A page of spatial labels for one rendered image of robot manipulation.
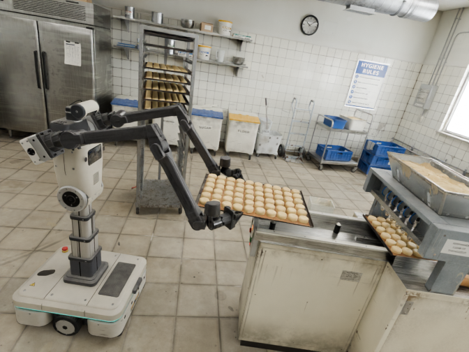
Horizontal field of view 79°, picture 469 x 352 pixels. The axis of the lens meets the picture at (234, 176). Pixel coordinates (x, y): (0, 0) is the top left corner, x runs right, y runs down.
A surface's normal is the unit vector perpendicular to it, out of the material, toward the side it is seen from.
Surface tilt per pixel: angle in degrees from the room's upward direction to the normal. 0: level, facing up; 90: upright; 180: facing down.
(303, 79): 90
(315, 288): 90
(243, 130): 92
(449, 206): 110
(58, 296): 0
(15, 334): 0
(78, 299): 0
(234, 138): 92
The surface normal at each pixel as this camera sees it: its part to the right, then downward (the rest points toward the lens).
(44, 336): 0.15, -0.91
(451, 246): -0.04, 0.39
